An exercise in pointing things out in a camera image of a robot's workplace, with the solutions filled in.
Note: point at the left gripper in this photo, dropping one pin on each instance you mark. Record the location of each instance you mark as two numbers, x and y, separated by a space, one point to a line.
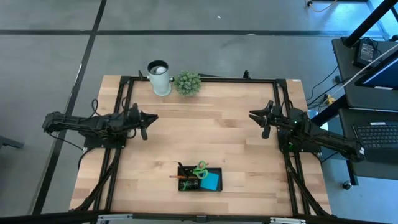
135 119

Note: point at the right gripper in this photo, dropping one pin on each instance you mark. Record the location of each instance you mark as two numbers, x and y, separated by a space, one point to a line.
273 115

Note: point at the orange wooden pencil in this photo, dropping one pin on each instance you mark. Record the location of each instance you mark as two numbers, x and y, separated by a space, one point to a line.
177 177

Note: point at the blue sticky note pad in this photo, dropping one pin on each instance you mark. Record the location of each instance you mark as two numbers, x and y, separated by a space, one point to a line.
210 181

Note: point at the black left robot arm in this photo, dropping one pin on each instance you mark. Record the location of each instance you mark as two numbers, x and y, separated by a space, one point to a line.
81 123

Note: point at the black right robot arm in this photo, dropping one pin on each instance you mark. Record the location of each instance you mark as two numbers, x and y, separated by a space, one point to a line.
326 140

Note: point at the black mesh desk organizer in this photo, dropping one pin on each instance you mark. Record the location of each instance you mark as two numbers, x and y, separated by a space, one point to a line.
179 184

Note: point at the white cylindrical cup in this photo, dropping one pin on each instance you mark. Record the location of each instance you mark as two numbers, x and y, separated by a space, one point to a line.
160 84

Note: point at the small green potted plant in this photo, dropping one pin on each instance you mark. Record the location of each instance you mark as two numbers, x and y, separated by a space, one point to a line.
187 83

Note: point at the yellow connector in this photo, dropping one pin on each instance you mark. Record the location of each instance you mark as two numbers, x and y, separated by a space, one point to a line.
330 99

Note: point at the black diagonal strut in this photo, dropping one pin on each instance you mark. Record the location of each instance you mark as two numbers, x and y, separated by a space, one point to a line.
334 109

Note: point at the black keyboard shelf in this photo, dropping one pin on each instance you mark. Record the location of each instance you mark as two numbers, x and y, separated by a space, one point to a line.
345 118

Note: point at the black monitor shelf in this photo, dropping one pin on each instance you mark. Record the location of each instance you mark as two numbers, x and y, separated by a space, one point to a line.
345 71

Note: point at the black caster wheel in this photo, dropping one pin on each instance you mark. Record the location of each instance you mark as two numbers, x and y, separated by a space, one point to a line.
347 185

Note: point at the black keyboard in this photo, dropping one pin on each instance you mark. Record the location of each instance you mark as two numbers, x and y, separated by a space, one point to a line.
377 137

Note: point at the black power adapter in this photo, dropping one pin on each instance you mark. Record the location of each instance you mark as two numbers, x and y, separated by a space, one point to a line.
366 53

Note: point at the black computer monitor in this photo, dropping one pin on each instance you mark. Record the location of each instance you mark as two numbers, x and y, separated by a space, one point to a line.
384 77

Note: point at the grey chair leg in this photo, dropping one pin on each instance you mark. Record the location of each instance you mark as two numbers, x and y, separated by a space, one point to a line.
11 142

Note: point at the black crossbeam with silver brackets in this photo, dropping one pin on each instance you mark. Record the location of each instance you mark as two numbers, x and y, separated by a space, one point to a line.
46 219

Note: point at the thick black stand pole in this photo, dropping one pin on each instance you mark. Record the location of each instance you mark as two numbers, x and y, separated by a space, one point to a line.
370 21

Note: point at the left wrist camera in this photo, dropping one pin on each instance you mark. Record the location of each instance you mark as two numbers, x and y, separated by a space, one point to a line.
144 133

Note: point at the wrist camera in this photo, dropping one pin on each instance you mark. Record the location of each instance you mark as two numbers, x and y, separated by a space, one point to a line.
144 133
266 133

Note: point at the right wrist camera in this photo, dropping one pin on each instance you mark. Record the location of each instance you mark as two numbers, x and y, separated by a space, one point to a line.
266 133

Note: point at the black aluminium table frame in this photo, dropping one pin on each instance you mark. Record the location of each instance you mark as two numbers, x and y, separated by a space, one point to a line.
217 80

